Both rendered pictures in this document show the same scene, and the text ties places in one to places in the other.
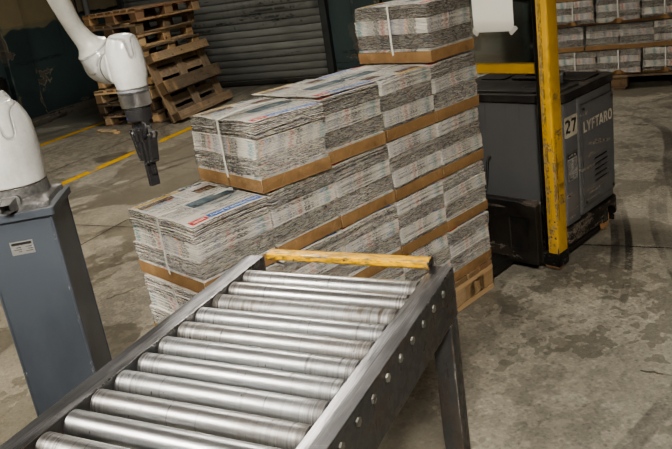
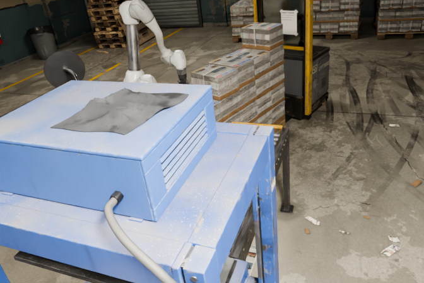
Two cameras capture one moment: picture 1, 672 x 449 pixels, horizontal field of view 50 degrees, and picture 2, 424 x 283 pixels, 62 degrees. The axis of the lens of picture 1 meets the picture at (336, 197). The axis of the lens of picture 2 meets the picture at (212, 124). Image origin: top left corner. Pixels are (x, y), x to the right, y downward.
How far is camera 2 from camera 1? 1.27 m
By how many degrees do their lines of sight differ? 10
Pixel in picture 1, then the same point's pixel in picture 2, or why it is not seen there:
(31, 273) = not seen: hidden behind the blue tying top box
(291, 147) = (228, 84)
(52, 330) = not seen: hidden behind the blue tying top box
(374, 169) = (250, 89)
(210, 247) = not seen: hidden behind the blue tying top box
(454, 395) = (287, 163)
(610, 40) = (326, 18)
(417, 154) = (264, 82)
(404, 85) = (261, 59)
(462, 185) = (277, 92)
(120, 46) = (179, 55)
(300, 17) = not seen: outside the picture
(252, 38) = (163, 6)
